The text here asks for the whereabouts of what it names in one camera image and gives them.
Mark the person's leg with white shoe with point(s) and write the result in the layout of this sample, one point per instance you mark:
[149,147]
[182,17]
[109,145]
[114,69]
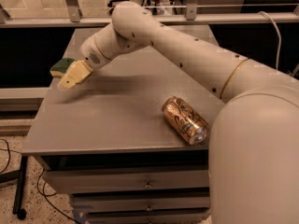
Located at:
[157,0]

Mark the metal railing frame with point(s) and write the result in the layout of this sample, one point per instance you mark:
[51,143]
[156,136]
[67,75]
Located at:
[75,13]

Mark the grey drawer cabinet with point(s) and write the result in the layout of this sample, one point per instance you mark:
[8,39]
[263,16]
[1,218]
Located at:
[113,122]

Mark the bottom grey drawer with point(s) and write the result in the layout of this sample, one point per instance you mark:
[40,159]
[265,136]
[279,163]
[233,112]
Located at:
[171,216]

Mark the middle grey drawer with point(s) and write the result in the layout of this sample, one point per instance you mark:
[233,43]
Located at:
[143,203]

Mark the black stand leg with caster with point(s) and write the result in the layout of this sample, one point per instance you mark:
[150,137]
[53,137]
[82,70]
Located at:
[20,176]

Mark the green and yellow sponge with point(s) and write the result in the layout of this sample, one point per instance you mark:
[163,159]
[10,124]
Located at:
[60,68]

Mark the gold crushed soda can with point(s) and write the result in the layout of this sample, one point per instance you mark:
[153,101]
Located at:
[185,120]

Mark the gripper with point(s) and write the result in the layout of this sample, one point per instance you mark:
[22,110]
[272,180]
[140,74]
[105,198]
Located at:
[89,53]

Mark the top grey drawer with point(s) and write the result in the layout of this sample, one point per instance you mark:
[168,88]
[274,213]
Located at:
[92,182]

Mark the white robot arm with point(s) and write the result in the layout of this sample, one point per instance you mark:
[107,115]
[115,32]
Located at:
[254,140]

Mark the grey drawer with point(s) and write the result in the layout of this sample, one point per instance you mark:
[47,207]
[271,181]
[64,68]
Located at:
[92,182]
[143,203]
[171,216]

